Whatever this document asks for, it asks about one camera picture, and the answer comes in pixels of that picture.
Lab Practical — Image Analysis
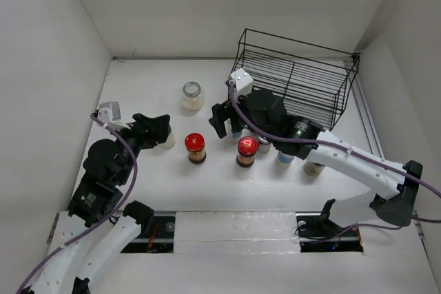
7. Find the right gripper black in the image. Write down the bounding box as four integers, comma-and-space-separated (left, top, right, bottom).
209, 89, 275, 143

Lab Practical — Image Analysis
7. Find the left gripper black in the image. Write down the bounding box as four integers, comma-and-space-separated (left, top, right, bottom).
111, 112, 170, 183

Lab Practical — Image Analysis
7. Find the silver lid blue label shaker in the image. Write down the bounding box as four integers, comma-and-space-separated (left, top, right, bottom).
231, 130, 243, 142

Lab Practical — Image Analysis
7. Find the clear glass jar white powder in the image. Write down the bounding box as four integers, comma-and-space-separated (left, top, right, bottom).
182, 81, 205, 111

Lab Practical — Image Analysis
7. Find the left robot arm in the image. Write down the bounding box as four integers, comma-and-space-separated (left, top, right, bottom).
17, 111, 171, 293

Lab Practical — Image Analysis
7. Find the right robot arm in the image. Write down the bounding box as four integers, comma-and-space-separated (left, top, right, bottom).
209, 89, 423, 235

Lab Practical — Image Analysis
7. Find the black cap white grinder left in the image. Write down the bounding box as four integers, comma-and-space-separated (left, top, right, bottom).
160, 125, 176, 149

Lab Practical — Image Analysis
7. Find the right red lid sauce jar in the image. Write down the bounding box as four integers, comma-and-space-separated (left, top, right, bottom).
236, 136, 259, 168

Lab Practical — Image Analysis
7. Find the red lid sauce jar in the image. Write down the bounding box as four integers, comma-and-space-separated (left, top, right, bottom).
236, 136, 259, 168
185, 133, 207, 165

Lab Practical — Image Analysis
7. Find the left red lid sauce jar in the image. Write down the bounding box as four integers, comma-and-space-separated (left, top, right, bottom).
185, 133, 207, 165

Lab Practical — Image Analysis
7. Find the front red label spice jar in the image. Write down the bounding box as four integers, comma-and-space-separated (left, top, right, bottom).
256, 136, 271, 154

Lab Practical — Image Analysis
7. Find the black cap brown grinder right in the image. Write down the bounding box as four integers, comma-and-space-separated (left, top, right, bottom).
303, 161, 325, 177

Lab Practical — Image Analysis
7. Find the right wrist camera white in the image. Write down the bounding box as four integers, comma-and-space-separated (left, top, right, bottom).
229, 68, 254, 96

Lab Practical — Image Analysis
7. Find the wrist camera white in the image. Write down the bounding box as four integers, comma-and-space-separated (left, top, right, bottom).
96, 101, 129, 130
229, 68, 254, 96

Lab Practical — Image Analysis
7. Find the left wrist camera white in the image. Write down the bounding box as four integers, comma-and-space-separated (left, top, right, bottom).
96, 101, 129, 130

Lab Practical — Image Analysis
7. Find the black wire rack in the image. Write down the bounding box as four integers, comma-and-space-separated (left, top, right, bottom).
232, 28, 360, 130

